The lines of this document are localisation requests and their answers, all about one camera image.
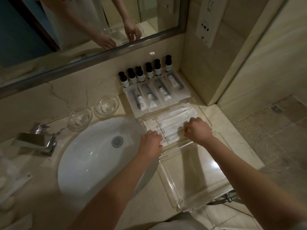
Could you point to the round sink drain stopper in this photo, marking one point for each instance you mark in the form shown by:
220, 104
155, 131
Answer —
117, 141

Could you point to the person's left hand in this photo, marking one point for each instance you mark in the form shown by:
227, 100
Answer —
150, 144

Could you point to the square floor drain grate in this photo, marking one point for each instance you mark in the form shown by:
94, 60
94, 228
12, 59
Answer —
276, 109

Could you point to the white sink basin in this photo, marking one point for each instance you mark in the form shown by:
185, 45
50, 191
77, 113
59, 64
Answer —
84, 165

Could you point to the clear glass dish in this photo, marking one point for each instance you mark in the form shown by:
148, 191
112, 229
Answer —
106, 106
80, 118

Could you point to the white toothpaste tube packet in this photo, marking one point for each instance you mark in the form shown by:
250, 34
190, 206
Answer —
168, 120

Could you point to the person's right forearm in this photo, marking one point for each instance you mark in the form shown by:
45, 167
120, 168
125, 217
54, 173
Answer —
251, 179

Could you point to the white wall socket panel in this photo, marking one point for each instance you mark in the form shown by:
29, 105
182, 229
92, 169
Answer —
211, 21

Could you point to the chrome faucet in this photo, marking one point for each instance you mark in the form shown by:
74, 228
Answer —
36, 138

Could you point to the metal framed wall mirror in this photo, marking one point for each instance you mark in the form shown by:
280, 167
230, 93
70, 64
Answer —
14, 33

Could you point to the person's left forearm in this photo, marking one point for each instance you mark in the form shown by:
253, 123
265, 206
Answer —
115, 194

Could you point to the stack of long white packets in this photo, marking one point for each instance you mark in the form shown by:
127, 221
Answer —
172, 126

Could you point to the person's right hand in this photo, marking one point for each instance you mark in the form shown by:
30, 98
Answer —
199, 130

